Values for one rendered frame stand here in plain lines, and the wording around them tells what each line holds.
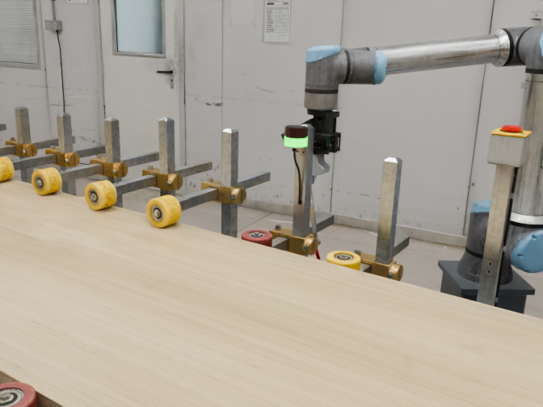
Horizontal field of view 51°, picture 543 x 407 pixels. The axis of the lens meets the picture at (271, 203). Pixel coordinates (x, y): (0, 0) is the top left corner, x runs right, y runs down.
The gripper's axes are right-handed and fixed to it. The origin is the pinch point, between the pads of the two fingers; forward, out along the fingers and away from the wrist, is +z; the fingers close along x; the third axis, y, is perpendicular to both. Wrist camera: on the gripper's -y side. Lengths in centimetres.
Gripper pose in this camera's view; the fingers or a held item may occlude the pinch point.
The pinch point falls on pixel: (309, 178)
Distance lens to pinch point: 163.9
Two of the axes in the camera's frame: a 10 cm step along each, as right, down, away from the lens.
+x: 5.5, -2.2, 8.1
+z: -0.3, 9.6, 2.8
